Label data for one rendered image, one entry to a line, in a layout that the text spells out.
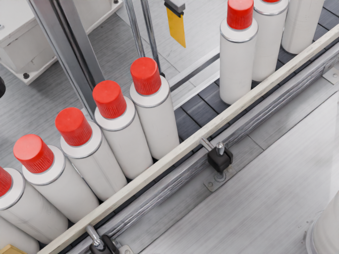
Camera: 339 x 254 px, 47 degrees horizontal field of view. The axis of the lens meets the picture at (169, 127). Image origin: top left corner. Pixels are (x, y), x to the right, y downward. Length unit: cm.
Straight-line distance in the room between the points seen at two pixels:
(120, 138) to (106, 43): 39
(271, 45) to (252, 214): 25
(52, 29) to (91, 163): 18
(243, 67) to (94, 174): 26
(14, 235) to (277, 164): 38
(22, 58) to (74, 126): 39
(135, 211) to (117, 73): 31
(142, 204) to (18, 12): 42
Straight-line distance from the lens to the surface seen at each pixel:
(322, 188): 62
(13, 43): 78
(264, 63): 66
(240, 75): 60
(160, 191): 62
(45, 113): 79
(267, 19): 59
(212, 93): 68
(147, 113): 50
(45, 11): 52
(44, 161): 45
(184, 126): 65
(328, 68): 79
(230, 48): 56
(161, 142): 57
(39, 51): 83
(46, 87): 83
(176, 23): 48
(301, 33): 70
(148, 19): 55
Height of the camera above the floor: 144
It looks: 59 degrees down
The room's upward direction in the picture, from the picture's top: 12 degrees counter-clockwise
